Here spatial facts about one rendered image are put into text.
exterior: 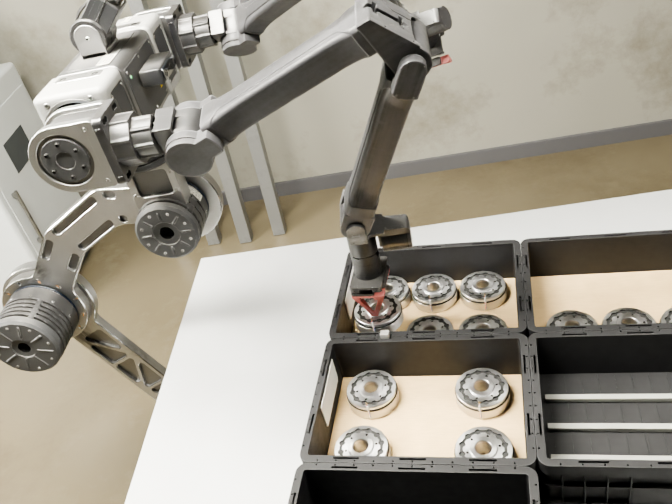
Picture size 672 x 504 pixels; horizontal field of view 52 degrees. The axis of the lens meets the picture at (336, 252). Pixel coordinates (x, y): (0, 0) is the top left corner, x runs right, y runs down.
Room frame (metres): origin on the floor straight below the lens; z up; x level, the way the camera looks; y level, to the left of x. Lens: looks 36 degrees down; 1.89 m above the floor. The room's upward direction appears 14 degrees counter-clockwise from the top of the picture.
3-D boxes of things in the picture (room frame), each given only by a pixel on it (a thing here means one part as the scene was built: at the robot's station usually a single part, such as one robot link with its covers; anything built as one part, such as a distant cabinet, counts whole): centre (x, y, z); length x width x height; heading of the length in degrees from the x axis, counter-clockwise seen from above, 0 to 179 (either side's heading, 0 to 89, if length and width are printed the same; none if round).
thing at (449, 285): (1.20, -0.20, 0.86); 0.10 x 0.10 x 0.01
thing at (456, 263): (1.13, -0.17, 0.87); 0.40 x 0.30 x 0.11; 72
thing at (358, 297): (1.09, -0.05, 0.98); 0.07 x 0.07 x 0.09; 70
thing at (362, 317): (1.10, -0.06, 0.93); 0.10 x 0.10 x 0.01
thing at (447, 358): (0.84, -0.08, 0.87); 0.40 x 0.30 x 0.11; 72
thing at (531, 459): (0.84, -0.08, 0.92); 0.40 x 0.30 x 0.02; 72
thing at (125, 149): (1.07, 0.27, 1.45); 0.09 x 0.08 x 0.12; 170
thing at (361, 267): (1.10, -0.05, 1.05); 0.10 x 0.07 x 0.07; 161
